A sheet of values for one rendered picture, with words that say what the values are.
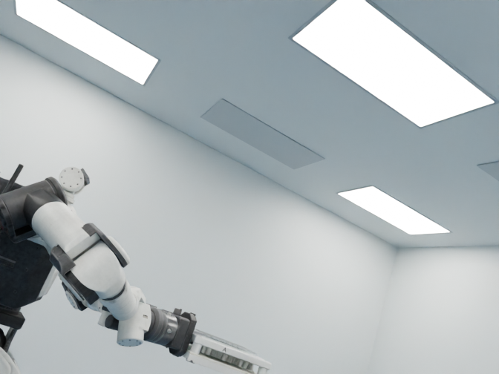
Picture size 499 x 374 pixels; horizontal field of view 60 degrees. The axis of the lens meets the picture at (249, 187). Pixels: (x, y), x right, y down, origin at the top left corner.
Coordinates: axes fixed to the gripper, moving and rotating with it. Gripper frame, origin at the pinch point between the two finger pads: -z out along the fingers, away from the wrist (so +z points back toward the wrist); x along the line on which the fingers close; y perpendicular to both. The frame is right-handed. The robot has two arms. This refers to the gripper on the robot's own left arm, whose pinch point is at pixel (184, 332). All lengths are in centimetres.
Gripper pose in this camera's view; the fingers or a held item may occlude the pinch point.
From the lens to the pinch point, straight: 147.4
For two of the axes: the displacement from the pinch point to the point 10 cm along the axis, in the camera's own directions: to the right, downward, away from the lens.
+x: -3.2, 9.0, -3.0
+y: 1.8, -2.5, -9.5
